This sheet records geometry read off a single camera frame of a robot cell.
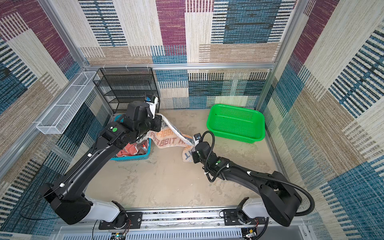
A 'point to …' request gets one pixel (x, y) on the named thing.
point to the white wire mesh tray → (59, 116)
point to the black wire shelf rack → (121, 86)
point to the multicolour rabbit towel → (170, 137)
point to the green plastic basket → (240, 124)
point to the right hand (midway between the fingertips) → (196, 149)
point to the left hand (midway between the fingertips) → (161, 114)
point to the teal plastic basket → (133, 157)
